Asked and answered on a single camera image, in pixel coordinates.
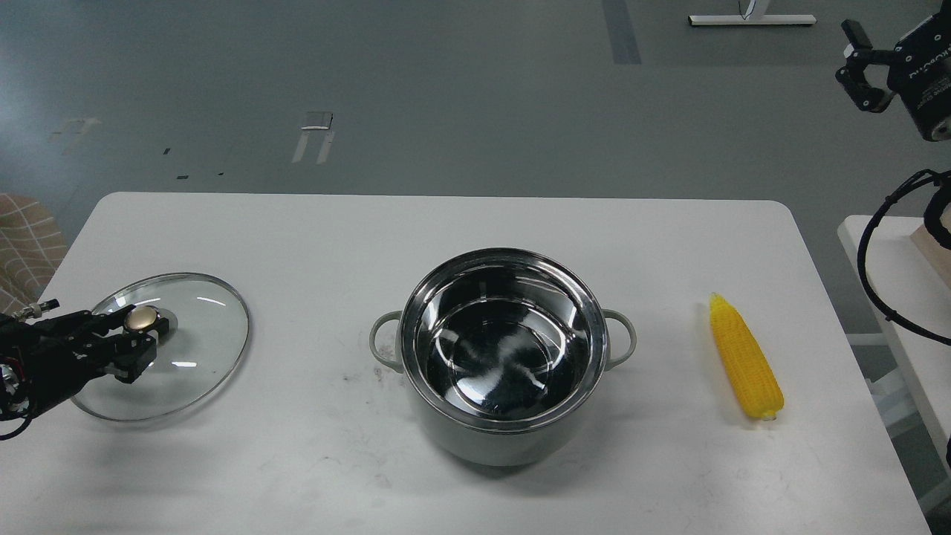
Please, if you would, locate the white metal stand base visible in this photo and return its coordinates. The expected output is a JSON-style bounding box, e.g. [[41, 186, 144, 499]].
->
[[687, 1, 817, 27]]

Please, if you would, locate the yellow corn cob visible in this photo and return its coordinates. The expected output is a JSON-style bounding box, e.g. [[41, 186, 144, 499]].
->
[[709, 294, 785, 422]]

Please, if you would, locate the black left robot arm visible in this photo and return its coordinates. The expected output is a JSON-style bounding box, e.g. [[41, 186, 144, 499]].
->
[[1, 300, 171, 441]]

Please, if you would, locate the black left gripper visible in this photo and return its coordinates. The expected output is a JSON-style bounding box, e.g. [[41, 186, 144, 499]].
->
[[1, 305, 158, 422]]

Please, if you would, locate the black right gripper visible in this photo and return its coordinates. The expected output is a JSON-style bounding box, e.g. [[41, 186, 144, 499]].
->
[[835, 11, 950, 142]]

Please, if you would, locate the glass lid with gold knob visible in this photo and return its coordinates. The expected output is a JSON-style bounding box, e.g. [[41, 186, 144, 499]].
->
[[71, 272, 251, 423]]

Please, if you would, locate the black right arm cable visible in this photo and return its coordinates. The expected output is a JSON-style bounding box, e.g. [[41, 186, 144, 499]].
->
[[857, 169, 951, 339]]

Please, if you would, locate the stainless steel cooking pot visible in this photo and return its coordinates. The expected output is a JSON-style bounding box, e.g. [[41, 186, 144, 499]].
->
[[368, 247, 638, 467]]

